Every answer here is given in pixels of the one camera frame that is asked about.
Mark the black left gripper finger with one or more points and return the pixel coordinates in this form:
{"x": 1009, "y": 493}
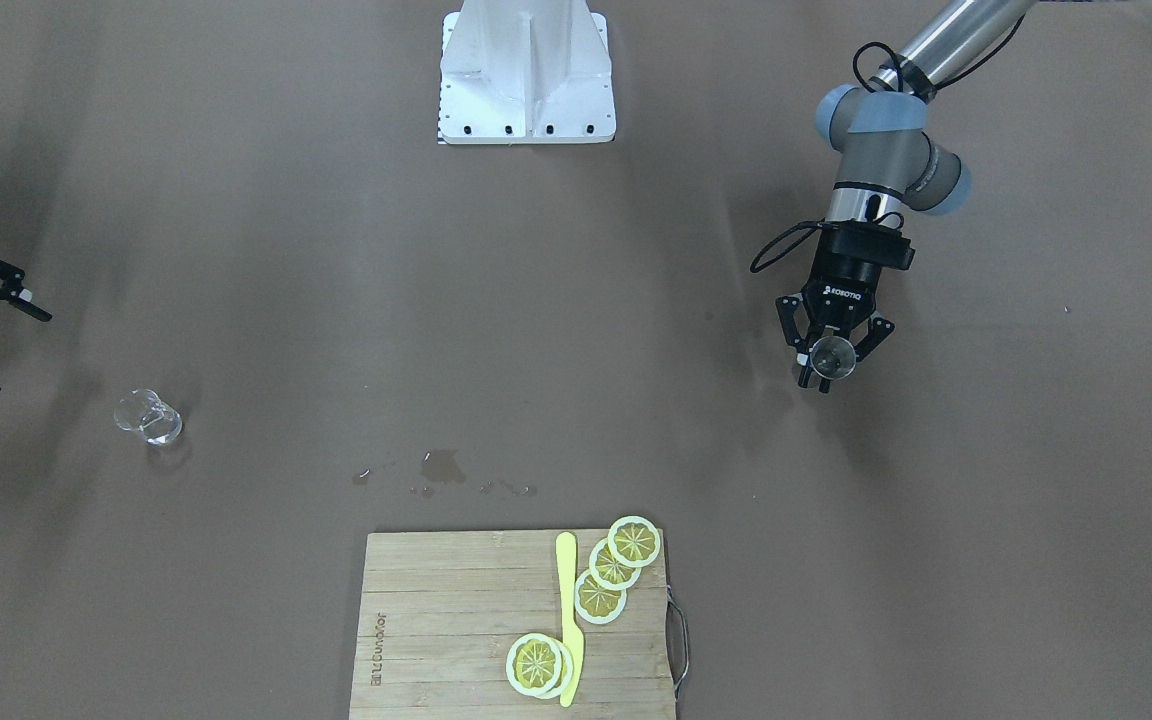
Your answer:
{"x": 879, "y": 328}
{"x": 796, "y": 323}

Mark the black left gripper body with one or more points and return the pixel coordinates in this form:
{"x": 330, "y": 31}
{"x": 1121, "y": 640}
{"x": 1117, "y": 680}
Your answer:
{"x": 844, "y": 288}

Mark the steel jigger measuring cup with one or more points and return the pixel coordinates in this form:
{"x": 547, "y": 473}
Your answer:
{"x": 830, "y": 359}

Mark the small clear glass cup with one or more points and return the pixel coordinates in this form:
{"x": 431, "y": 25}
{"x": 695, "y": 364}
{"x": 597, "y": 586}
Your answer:
{"x": 143, "y": 413}

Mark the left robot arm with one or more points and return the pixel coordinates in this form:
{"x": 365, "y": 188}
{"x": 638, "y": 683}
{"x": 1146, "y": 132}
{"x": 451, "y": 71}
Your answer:
{"x": 889, "y": 165}

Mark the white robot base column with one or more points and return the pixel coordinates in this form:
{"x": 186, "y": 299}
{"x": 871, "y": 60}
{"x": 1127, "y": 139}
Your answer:
{"x": 525, "y": 73}

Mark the lemon slice on board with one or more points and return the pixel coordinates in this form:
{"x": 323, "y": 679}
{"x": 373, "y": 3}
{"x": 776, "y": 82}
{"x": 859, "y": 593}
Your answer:
{"x": 634, "y": 541}

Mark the yellow plastic knife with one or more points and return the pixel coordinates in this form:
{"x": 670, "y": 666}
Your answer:
{"x": 567, "y": 555}

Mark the lemon slice stack lower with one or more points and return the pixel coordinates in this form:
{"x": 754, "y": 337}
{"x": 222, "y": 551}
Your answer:
{"x": 539, "y": 666}

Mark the bamboo cutting board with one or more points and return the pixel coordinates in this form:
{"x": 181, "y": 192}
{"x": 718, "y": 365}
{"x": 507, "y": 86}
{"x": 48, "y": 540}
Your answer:
{"x": 439, "y": 611}

